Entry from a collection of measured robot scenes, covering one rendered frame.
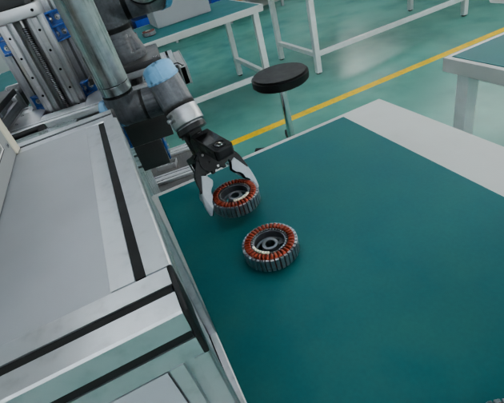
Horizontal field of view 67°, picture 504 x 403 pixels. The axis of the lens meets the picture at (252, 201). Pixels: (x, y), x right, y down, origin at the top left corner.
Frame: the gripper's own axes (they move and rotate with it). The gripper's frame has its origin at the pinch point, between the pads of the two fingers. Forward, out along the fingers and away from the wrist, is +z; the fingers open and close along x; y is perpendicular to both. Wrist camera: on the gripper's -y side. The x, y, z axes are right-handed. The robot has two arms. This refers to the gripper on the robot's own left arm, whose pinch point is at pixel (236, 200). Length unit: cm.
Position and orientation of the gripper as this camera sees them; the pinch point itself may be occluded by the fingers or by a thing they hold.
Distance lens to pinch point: 88.4
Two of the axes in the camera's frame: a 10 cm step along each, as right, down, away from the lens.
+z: 4.9, 8.6, 1.4
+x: -7.8, 5.0, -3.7
